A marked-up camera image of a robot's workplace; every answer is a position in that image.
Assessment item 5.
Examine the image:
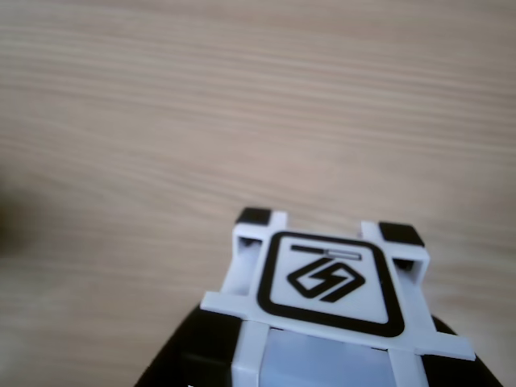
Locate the white cube lightning glyph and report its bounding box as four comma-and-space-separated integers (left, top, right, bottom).
199, 207, 476, 387

